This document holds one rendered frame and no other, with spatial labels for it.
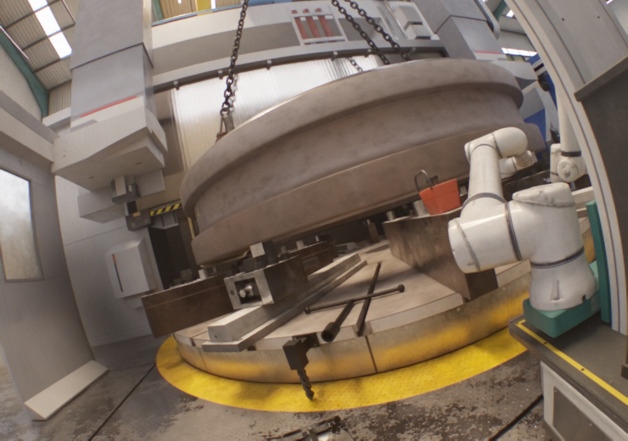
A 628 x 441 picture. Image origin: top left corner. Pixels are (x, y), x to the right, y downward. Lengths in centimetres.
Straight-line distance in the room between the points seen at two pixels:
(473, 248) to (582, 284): 29
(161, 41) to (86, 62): 384
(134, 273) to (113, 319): 110
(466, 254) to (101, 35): 496
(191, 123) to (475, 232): 495
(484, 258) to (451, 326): 82
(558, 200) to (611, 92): 32
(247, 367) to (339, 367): 62
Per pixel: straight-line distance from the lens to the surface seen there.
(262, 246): 201
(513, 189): 239
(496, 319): 164
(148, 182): 414
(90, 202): 447
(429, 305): 145
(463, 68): 255
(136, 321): 525
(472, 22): 681
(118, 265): 482
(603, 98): 51
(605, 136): 53
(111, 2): 554
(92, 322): 565
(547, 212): 72
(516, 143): 131
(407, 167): 195
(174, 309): 278
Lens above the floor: 76
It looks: 6 degrees up
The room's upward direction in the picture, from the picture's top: 18 degrees counter-clockwise
